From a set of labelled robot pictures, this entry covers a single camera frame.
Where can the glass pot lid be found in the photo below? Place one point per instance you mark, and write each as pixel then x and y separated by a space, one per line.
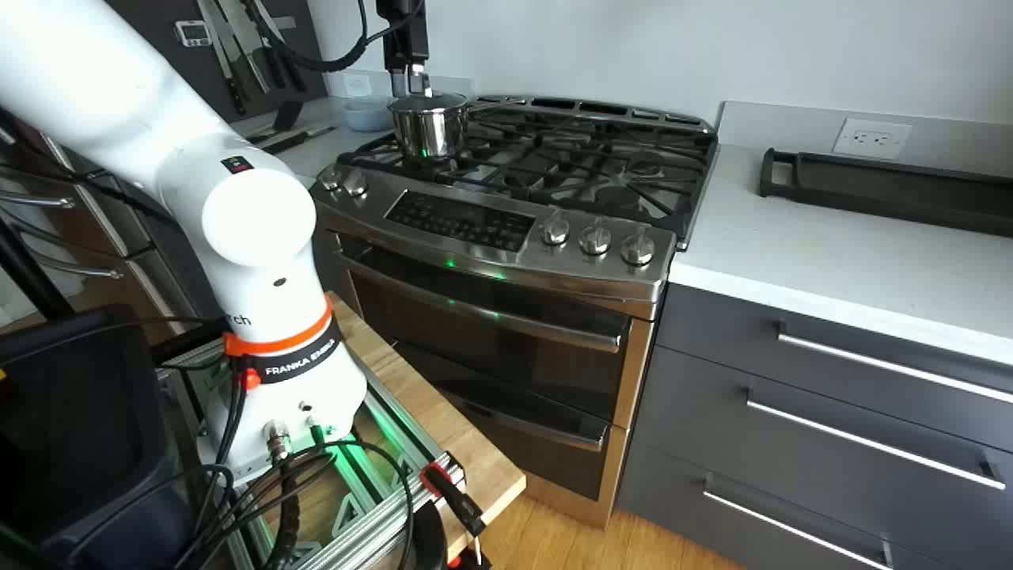
pixel 421 101

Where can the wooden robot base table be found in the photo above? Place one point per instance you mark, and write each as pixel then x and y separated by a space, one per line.
pixel 413 468

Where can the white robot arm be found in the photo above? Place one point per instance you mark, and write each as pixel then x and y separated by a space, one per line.
pixel 93 84

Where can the stainless steel pot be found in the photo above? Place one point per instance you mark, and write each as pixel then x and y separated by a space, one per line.
pixel 432 134

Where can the stainless steel gas stove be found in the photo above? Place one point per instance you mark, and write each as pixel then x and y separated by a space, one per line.
pixel 523 275

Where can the light blue container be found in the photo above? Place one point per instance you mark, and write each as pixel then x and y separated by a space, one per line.
pixel 367 116

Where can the grey drawer cabinet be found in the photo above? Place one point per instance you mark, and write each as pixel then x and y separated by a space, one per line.
pixel 806 444

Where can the black chair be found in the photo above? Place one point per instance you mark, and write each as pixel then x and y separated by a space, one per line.
pixel 88 459

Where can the black rectangular tray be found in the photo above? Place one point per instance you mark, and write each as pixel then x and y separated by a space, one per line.
pixel 899 190

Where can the white wall outlet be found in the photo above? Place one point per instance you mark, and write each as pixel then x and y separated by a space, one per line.
pixel 872 136

